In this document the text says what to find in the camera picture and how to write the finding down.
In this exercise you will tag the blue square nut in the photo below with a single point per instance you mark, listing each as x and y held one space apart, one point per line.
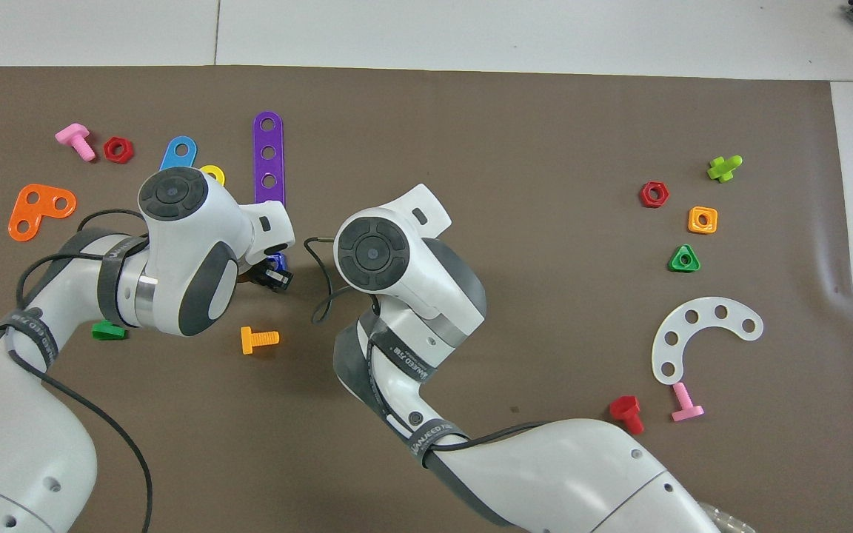
276 260

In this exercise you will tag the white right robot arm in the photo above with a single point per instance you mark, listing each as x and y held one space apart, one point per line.
426 296

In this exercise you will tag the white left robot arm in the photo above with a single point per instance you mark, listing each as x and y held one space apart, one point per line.
27 444

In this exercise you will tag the orange plastic screw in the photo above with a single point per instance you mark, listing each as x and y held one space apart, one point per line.
249 340

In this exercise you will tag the green plastic screw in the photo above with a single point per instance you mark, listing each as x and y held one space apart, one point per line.
106 332

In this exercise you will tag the red hexagon nut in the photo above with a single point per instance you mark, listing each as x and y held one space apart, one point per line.
644 197
108 150

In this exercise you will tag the pink plastic screw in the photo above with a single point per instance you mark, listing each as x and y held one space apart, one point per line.
73 136
686 411

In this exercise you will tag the red plastic screw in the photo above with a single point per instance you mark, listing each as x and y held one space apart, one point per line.
625 407

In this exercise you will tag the green triangle nut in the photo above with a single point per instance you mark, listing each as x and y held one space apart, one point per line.
674 266

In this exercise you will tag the orange square nut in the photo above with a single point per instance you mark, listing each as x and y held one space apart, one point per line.
692 226

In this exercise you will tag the lime cross-head screw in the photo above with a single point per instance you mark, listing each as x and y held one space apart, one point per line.
723 170

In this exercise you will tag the yellow three-hole plate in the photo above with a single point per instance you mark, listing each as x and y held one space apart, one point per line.
220 178

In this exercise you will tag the purple four-hole plate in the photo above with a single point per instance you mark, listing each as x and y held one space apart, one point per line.
269 139

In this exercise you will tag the blue two-hole plate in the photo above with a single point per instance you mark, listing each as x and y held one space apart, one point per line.
169 161

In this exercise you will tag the orange heart three-hole plate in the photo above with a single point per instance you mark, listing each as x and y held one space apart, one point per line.
41 211

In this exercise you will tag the brown table mat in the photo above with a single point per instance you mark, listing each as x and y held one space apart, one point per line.
545 148

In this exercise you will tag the white curved five-hole plate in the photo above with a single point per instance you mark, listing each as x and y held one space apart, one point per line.
706 311

